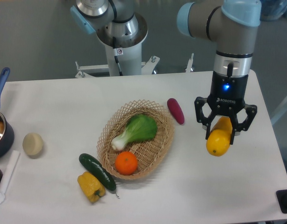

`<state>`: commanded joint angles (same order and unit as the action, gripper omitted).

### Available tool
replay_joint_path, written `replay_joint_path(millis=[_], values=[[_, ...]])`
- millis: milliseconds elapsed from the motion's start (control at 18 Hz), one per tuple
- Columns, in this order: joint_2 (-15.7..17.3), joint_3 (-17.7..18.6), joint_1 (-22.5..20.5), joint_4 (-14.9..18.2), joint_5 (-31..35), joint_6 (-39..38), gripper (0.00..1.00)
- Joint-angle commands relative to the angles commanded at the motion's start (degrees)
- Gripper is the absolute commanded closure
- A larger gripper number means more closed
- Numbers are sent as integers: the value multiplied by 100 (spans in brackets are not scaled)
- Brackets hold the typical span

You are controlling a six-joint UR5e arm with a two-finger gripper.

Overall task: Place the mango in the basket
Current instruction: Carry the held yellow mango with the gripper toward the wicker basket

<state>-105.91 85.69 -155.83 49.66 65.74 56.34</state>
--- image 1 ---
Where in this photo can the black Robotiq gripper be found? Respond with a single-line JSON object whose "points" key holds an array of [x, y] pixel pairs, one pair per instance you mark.
{"points": [[226, 99]]}

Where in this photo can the yellow mango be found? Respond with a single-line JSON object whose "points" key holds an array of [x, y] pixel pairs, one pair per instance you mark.
{"points": [[218, 141]]}

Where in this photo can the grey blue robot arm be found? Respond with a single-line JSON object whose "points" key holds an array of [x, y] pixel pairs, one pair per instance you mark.
{"points": [[231, 24]]}

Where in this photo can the woven wicker basket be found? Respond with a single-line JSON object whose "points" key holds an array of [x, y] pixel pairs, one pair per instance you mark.
{"points": [[149, 152]]}

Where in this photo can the purple sweet potato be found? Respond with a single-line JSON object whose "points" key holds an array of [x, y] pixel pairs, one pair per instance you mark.
{"points": [[176, 110]]}

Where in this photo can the green bok choy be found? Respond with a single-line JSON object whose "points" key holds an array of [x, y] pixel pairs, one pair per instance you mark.
{"points": [[139, 128]]}

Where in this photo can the black device right edge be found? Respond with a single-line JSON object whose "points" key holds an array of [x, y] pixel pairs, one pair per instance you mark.
{"points": [[282, 200]]}

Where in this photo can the orange fruit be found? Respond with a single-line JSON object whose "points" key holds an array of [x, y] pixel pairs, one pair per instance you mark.
{"points": [[126, 163]]}

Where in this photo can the blue plastic bag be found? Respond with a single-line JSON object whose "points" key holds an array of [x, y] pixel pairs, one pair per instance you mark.
{"points": [[272, 9]]}

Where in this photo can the dark green cucumber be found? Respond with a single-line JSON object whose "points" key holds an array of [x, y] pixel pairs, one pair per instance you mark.
{"points": [[93, 166]]}

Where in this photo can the yellow bell pepper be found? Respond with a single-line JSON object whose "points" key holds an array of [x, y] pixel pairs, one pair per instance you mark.
{"points": [[91, 187]]}

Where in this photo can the beige round potato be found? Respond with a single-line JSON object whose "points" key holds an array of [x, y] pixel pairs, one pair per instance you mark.
{"points": [[32, 144]]}

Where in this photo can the dark blue saucepan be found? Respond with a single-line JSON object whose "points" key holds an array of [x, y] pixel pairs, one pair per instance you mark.
{"points": [[6, 130]]}

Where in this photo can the white frame right edge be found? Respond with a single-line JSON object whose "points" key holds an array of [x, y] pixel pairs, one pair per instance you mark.
{"points": [[280, 110]]}

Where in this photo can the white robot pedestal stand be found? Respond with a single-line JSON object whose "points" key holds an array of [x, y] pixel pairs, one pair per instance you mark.
{"points": [[121, 62]]}

